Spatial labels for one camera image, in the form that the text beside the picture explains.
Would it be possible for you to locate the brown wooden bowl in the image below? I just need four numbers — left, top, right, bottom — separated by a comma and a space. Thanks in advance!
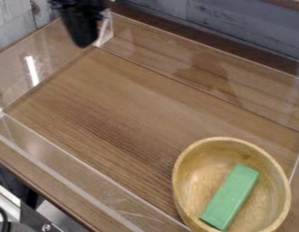
172, 137, 292, 232

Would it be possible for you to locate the green rectangular block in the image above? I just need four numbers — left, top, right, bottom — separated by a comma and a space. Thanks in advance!
200, 164, 260, 231

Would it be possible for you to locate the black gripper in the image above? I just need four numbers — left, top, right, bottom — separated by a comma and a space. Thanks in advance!
49, 0, 106, 48

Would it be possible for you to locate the black cable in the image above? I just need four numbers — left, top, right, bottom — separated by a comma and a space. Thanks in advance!
0, 203, 10, 232

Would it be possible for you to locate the clear acrylic corner bracket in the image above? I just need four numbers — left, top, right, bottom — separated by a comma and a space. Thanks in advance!
92, 9, 113, 47

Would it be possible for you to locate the black metal mount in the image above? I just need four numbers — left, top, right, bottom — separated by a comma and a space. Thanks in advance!
20, 201, 64, 232

